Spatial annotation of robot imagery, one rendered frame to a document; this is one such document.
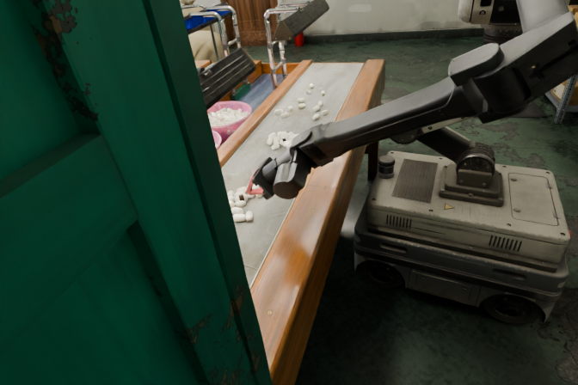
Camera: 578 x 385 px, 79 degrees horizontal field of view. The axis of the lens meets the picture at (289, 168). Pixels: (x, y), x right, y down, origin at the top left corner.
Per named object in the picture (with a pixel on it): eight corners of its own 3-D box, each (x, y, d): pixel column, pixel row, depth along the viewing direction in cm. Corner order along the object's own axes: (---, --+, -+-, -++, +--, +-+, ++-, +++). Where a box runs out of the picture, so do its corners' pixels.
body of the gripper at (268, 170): (249, 181, 85) (267, 167, 80) (265, 159, 93) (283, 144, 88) (267, 199, 86) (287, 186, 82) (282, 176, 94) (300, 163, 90)
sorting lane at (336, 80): (363, 66, 201) (363, 63, 200) (199, 402, 61) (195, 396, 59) (312, 66, 211) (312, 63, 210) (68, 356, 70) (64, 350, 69)
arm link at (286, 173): (335, 149, 82) (310, 126, 78) (332, 186, 73) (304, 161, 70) (298, 171, 88) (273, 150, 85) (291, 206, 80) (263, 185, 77)
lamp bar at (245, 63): (257, 70, 109) (254, 45, 106) (117, 186, 61) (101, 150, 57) (234, 70, 112) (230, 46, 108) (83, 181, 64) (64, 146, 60)
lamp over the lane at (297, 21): (329, 9, 185) (328, -6, 181) (292, 40, 137) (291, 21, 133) (315, 10, 187) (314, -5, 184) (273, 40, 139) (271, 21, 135)
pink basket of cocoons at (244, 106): (263, 121, 164) (261, 101, 159) (238, 149, 143) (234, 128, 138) (213, 118, 173) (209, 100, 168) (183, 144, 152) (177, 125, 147)
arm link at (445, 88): (531, 88, 53) (500, 34, 49) (530, 115, 50) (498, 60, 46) (325, 153, 85) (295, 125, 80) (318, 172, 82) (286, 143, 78)
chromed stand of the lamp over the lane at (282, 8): (318, 90, 189) (313, -1, 165) (308, 106, 174) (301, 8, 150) (285, 89, 195) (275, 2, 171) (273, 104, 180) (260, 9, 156)
